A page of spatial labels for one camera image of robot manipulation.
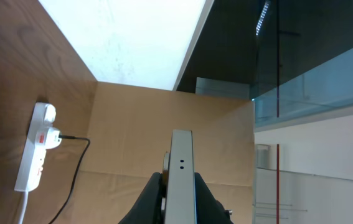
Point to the Samsung Galaxy smartphone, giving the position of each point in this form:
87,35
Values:
180,207

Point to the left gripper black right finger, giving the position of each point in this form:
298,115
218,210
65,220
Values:
209,210

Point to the white charger plug adapter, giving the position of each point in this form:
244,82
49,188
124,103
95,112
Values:
47,137

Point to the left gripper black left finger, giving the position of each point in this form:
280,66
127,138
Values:
147,208

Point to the white power strip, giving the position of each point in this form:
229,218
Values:
31,166

